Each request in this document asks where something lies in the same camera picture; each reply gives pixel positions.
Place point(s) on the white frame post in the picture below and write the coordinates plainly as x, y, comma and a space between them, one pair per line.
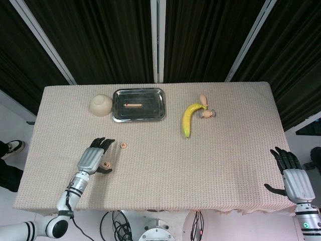
248, 42
45, 42
157, 40

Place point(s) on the dark shoe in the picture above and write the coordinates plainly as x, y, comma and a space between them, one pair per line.
316, 154

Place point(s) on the rectangular metal tray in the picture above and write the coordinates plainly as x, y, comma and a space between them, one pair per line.
120, 113

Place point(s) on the round robot base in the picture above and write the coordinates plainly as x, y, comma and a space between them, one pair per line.
156, 232

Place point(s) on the yellow banana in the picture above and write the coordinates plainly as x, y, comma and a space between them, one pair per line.
188, 120

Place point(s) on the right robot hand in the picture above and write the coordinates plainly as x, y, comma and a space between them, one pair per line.
298, 183

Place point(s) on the beige upturned bowl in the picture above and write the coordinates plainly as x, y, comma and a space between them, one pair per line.
101, 105

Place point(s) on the beige woven tablecloth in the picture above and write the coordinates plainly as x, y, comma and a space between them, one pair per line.
175, 163

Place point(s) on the black curtain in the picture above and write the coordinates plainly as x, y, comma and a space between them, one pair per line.
208, 37
296, 62
100, 37
22, 65

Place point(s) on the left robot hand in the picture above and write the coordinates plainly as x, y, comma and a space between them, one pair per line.
90, 159

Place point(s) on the black trouser leg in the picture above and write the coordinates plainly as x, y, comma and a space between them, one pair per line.
10, 175

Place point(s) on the chess disc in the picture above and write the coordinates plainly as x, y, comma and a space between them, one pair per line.
106, 164
123, 145
107, 167

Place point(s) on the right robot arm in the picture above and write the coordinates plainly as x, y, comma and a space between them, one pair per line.
307, 221

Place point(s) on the white and black sneaker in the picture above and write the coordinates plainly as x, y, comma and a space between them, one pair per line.
15, 148

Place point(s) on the pink sausage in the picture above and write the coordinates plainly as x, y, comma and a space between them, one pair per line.
134, 105

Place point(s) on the pink massage roller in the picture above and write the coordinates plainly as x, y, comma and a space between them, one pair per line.
206, 114

